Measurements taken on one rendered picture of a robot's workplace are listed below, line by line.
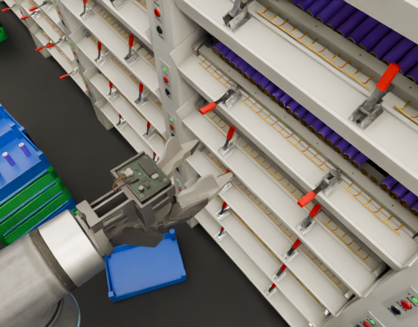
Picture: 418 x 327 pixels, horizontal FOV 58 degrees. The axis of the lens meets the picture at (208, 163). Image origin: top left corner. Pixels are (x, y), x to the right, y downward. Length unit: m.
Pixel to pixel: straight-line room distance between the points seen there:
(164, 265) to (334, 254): 0.90
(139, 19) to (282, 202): 0.57
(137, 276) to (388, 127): 1.25
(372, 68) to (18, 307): 0.53
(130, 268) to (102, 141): 0.68
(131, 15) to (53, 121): 1.20
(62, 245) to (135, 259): 1.18
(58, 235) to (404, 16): 0.44
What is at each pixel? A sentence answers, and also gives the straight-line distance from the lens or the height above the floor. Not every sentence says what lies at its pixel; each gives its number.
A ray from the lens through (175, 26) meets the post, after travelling 0.83.
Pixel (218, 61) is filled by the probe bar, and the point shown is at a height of 0.97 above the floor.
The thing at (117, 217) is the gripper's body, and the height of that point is 1.11.
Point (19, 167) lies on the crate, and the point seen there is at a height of 0.40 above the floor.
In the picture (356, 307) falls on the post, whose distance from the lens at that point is 0.92.
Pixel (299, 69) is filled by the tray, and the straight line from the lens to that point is 0.61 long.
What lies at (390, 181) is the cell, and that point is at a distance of 0.71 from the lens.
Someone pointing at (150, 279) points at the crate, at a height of 0.00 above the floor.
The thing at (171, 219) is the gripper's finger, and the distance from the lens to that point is 0.53.
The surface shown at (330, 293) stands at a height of 0.56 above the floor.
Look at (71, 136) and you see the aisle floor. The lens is 2.04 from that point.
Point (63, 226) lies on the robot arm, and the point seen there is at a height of 1.12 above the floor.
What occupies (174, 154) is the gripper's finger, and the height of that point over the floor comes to 1.07.
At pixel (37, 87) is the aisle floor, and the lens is 2.34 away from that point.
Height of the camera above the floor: 1.53
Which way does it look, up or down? 57 degrees down
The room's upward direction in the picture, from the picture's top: straight up
